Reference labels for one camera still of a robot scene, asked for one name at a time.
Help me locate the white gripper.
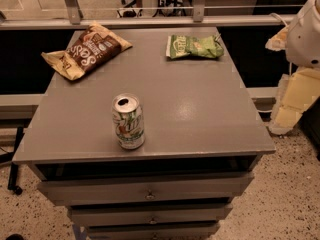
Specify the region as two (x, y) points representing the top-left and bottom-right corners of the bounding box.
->
(265, 26), (320, 135)

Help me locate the green jalapeno chip bag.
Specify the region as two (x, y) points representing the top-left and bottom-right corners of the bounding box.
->
(166, 35), (224, 59)

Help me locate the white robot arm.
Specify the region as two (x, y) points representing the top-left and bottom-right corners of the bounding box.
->
(265, 0), (320, 135)

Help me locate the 7up soda can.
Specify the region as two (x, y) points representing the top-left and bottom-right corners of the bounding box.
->
(112, 93), (145, 150)

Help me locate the brown chip bag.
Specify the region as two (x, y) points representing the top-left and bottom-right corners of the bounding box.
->
(41, 22), (132, 81)

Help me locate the top grey drawer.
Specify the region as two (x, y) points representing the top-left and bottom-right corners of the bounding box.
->
(38, 172), (254, 206)

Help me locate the grey drawer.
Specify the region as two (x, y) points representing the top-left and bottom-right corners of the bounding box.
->
(38, 172), (254, 206)
(88, 222), (219, 240)
(69, 203), (232, 227)

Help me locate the grey drawer cabinet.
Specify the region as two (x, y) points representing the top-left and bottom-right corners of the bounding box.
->
(11, 26), (277, 240)

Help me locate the middle grey drawer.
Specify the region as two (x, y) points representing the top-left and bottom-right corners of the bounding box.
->
(69, 203), (232, 227)

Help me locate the bottom grey drawer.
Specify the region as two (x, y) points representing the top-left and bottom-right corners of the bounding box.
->
(88, 222), (219, 240)

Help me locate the metal railing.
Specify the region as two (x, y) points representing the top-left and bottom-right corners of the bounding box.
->
(0, 0), (306, 30)

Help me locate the black stand leg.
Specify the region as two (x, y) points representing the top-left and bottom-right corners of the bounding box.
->
(7, 126), (25, 196)

